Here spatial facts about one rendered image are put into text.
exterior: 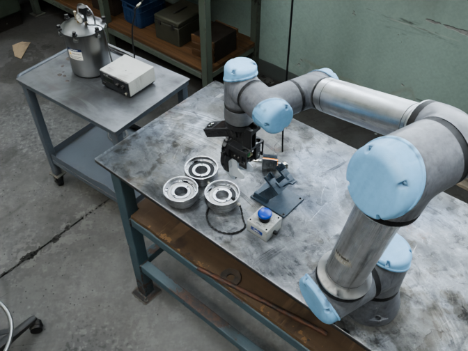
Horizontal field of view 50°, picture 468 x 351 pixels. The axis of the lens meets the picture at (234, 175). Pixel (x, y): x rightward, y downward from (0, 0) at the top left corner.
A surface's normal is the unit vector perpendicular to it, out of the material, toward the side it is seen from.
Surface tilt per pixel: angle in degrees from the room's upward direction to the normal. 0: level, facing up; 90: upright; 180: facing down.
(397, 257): 7
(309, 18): 90
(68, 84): 0
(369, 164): 83
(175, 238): 0
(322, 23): 90
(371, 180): 83
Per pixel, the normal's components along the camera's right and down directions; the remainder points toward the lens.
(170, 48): 0.00, -0.71
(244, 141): -0.65, 0.54
